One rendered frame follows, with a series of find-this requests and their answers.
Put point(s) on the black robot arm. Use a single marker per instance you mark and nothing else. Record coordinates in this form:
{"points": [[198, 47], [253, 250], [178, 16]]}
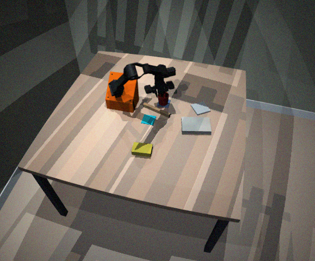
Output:
{"points": [[130, 73]]}

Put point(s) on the yellow rectangular block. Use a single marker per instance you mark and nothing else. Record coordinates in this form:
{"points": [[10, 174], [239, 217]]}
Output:
{"points": [[142, 149]]}

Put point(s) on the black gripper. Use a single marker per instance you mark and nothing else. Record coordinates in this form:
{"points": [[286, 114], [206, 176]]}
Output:
{"points": [[148, 89]]}

